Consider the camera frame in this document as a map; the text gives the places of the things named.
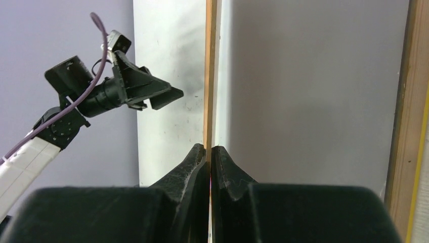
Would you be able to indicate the brown backing board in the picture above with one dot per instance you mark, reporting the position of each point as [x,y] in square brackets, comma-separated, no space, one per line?
[307,89]

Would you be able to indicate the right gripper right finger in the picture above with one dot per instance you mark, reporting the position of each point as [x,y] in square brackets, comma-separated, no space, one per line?
[244,210]

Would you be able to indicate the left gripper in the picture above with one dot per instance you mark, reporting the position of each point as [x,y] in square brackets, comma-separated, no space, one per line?
[130,85]

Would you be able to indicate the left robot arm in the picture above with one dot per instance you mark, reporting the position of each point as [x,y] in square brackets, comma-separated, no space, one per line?
[82,94]

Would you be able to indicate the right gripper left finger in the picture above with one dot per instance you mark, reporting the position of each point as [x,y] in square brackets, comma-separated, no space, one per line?
[173,209]

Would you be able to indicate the yellow picture frame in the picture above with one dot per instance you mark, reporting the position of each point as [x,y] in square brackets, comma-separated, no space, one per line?
[410,123]

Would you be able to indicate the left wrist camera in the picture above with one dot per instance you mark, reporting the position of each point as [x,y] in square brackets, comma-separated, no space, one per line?
[116,41]

